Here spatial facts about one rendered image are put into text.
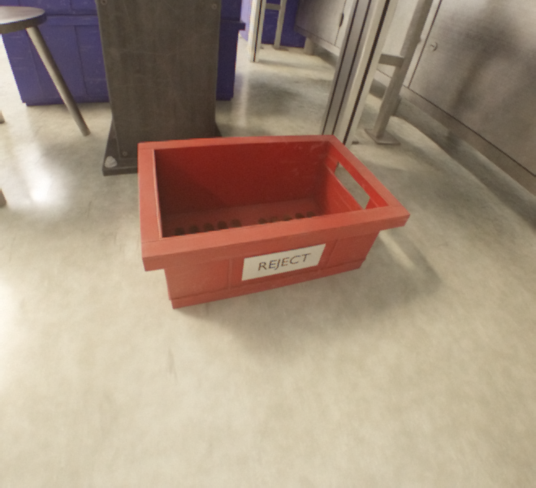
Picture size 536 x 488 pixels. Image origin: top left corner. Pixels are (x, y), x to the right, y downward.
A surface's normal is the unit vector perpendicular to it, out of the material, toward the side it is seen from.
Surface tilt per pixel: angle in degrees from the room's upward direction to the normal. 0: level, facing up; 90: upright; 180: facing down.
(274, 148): 90
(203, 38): 90
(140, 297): 0
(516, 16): 90
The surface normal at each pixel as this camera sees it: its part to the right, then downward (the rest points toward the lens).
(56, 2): 0.28, 0.67
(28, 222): 0.15, -0.74
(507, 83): -0.95, 0.07
